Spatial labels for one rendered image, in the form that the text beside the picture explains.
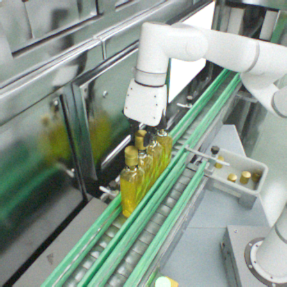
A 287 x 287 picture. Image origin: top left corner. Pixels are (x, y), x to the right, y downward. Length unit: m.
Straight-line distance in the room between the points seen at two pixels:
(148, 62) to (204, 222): 0.66
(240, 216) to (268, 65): 0.60
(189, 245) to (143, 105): 0.55
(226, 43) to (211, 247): 0.67
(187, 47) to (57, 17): 0.28
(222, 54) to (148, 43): 0.22
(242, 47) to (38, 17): 0.46
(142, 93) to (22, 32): 0.29
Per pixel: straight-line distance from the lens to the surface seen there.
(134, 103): 0.70
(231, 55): 0.75
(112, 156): 0.92
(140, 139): 0.74
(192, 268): 1.00
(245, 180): 1.20
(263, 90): 0.87
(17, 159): 0.68
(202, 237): 1.06
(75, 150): 0.80
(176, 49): 0.65
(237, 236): 0.95
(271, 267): 0.89
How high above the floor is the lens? 1.66
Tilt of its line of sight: 43 degrees down
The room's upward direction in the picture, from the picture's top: straight up
